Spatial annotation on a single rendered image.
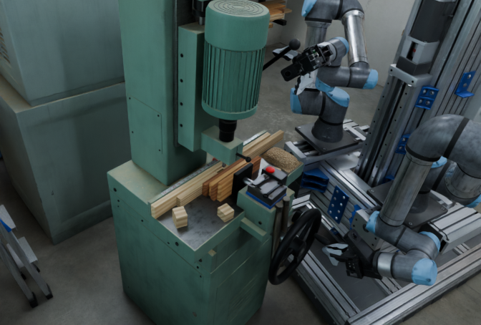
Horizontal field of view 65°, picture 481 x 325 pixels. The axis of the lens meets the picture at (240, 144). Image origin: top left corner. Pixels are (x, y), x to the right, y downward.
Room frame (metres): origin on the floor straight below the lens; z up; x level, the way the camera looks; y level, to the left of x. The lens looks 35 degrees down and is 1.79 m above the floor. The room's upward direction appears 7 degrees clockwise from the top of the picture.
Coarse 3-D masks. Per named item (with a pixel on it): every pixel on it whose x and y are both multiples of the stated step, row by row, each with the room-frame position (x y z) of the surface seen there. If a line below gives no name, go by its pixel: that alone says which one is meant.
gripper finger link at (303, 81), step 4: (304, 76) 1.12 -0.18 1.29; (308, 76) 1.11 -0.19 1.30; (300, 80) 1.10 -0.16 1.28; (304, 80) 1.10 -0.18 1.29; (308, 80) 1.08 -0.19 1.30; (312, 80) 1.07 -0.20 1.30; (300, 84) 1.09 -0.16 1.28; (304, 84) 1.08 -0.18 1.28; (308, 84) 1.07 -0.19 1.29; (296, 88) 1.08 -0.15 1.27; (300, 88) 1.07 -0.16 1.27; (304, 88) 1.09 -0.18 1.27; (296, 92) 1.05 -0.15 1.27; (300, 92) 1.06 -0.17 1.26
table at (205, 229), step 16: (256, 176) 1.07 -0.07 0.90; (288, 176) 1.09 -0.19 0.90; (192, 208) 0.87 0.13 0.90; (208, 208) 0.87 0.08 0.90; (240, 208) 0.89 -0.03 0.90; (160, 224) 0.79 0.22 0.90; (192, 224) 0.80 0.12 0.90; (208, 224) 0.81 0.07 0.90; (224, 224) 0.82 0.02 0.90; (240, 224) 0.87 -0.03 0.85; (176, 240) 0.75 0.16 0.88; (192, 240) 0.74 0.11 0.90; (208, 240) 0.75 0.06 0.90; (192, 256) 0.70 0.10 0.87
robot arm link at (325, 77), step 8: (320, 72) 1.29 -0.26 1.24; (328, 72) 1.28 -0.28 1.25; (336, 72) 1.28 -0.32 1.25; (344, 72) 1.29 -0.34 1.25; (320, 80) 1.28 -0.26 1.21; (328, 80) 1.27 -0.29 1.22; (336, 80) 1.28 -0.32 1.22; (344, 80) 1.28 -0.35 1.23; (320, 88) 1.28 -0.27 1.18; (328, 88) 1.28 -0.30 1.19
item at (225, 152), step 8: (208, 128) 1.09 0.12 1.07; (216, 128) 1.10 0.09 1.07; (208, 136) 1.04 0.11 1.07; (216, 136) 1.05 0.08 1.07; (200, 144) 1.06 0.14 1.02; (208, 144) 1.04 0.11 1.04; (216, 144) 1.02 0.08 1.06; (224, 144) 1.01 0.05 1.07; (232, 144) 1.01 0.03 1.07; (240, 144) 1.02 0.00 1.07; (208, 152) 1.04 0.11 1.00; (216, 152) 1.02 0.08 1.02; (224, 152) 1.00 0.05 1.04; (232, 152) 0.99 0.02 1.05; (240, 152) 1.03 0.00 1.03; (224, 160) 0.99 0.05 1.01; (232, 160) 0.99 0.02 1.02
